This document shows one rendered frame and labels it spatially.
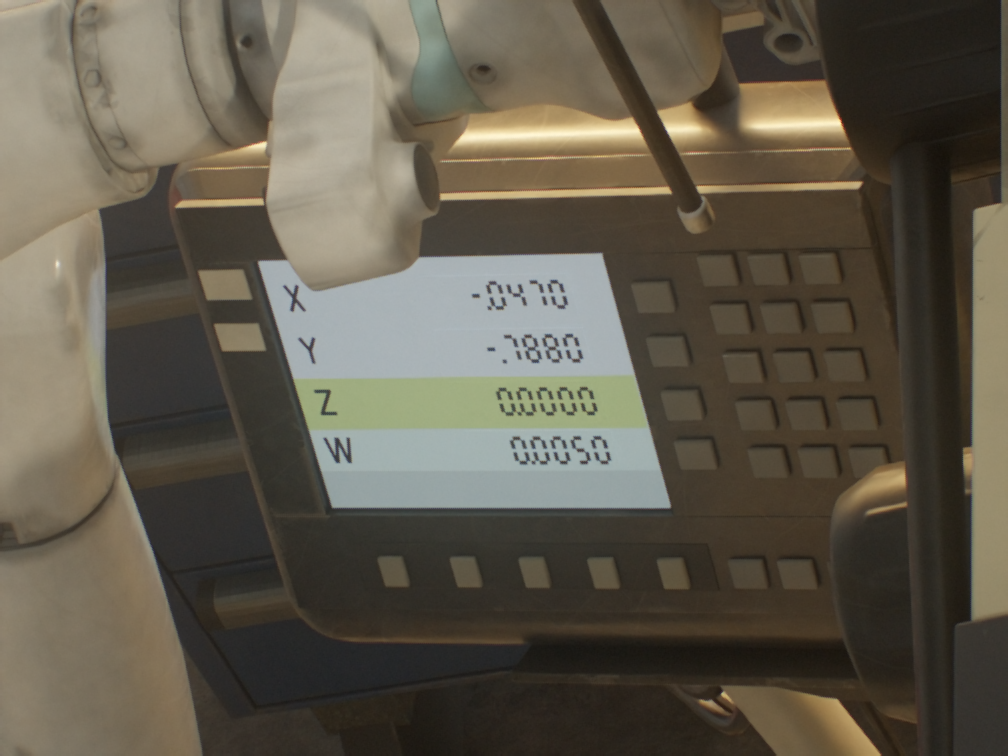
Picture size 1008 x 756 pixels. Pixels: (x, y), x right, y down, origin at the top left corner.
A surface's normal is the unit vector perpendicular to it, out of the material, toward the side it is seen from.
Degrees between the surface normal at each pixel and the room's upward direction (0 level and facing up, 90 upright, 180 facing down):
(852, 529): 25
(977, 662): 0
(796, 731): 54
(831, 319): 70
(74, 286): 102
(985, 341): 0
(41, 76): 39
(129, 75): 44
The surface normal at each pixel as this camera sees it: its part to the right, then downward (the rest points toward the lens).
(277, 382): -0.40, 0.50
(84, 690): 0.25, 0.61
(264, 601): -0.30, 0.26
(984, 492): -0.36, -0.65
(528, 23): 0.45, 0.42
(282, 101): -0.37, -0.48
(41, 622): 0.01, 0.62
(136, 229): -0.11, 0.75
